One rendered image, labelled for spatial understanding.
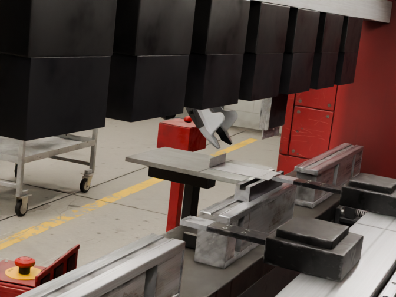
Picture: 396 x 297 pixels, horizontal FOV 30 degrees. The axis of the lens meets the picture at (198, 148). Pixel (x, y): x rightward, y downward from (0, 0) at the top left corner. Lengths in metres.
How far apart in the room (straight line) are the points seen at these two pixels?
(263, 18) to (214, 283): 0.45
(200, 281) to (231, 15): 0.44
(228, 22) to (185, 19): 0.15
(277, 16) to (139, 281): 0.55
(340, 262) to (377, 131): 1.35
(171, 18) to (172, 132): 2.41
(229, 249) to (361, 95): 1.10
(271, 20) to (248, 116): 7.40
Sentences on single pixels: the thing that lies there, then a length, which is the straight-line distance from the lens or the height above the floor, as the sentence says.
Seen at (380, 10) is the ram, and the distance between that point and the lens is 2.15.
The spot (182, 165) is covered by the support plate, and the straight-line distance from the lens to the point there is 1.52.
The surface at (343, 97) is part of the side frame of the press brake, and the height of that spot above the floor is 1.10.
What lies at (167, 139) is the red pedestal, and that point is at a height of 0.73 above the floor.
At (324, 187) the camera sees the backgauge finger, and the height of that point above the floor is 1.00.
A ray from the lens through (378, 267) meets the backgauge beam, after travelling 1.09.
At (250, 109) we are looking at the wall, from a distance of 8.66.
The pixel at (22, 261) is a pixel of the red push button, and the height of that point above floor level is 0.81.
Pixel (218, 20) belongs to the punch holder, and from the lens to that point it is 1.08.
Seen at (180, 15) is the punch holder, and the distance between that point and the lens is 0.97.
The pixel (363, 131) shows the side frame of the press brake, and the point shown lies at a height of 1.01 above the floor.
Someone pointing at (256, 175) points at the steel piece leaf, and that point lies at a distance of 1.50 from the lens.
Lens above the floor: 1.31
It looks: 11 degrees down
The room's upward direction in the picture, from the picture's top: 6 degrees clockwise
